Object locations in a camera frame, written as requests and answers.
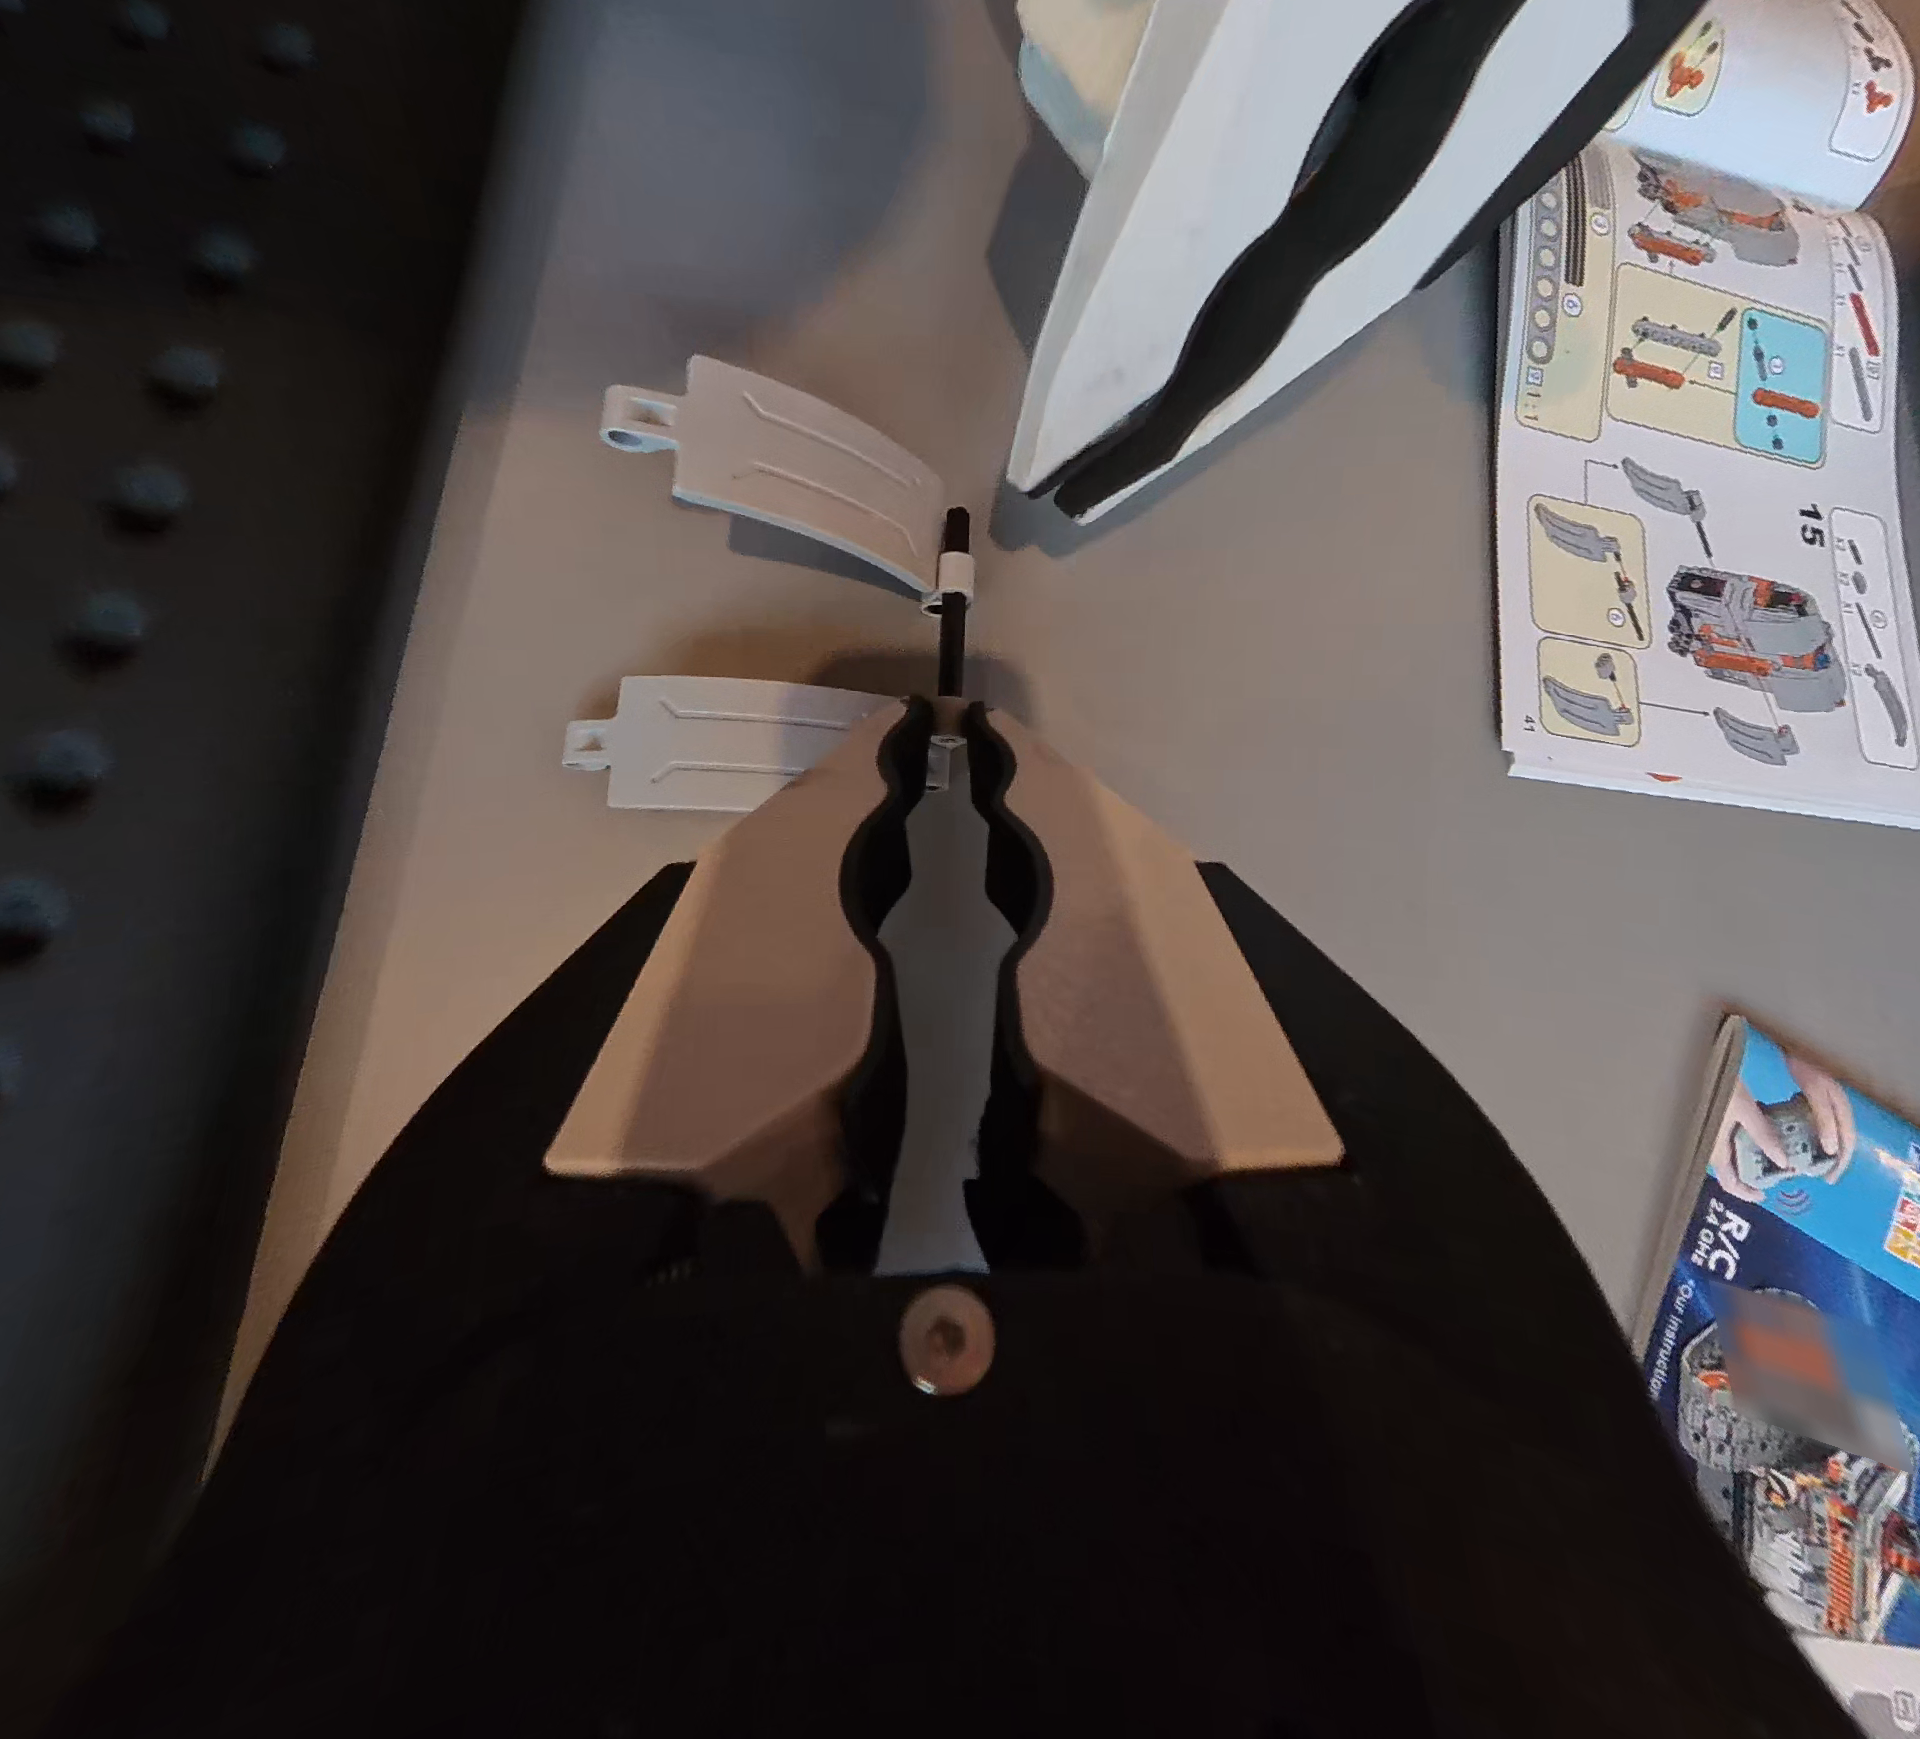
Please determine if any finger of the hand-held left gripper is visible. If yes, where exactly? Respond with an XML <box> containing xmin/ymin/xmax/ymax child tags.
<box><xmin>1050</xmin><ymin>0</ymin><xmax>1640</xmax><ymax>528</ymax></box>
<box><xmin>1001</xmin><ymin>0</ymin><xmax>1561</xmax><ymax>502</ymax></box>

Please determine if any grey desk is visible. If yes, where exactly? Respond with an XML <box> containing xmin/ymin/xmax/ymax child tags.
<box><xmin>211</xmin><ymin>0</ymin><xmax>1920</xmax><ymax>1739</ymax></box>

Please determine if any open building instruction booklet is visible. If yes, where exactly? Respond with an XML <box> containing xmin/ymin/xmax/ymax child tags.
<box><xmin>1488</xmin><ymin>0</ymin><xmax>1920</xmax><ymax>830</ymax></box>

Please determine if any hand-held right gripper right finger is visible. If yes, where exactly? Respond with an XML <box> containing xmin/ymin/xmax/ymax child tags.
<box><xmin>971</xmin><ymin>695</ymin><xmax>1347</xmax><ymax>1239</ymax></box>

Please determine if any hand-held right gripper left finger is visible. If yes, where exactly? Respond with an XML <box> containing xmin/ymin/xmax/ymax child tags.
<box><xmin>539</xmin><ymin>701</ymin><xmax>920</xmax><ymax>1239</ymax></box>

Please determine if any blue cover booklet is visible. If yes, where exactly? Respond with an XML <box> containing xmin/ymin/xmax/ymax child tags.
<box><xmin>1632</xmin><ymin>1012</ymin><xmax>1920</xmax><ymax>1648</ymax></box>

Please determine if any sticker sheet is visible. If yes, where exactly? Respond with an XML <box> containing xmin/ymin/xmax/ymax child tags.
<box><xmin>1822</xmin><ymin>1627</ymin><xmax>1920</xmax><ymax>1739</ymax></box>

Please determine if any black toy axle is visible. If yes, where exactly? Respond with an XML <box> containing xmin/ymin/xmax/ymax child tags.
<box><xmin>936</xmin><ymin>505</ymin><xmax>975</xmax><ymax>709</ymax></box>

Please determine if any black perforated plastic panel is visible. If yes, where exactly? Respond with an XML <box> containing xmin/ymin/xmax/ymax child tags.
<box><xmin>0</xmin><ymin>0</ymin><xmax>562</xmax><ymax>1636</ymax></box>

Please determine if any grey curved panel brick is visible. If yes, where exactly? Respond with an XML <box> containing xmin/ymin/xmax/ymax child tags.
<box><xmin>561</xmin><ymin>674</ymin><xmax>902</xmax><ymax>822</ymax></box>
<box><xmin>596</xmin><ymin>355</ymin><xmax>950</xmax><ymax>602</ymax></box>

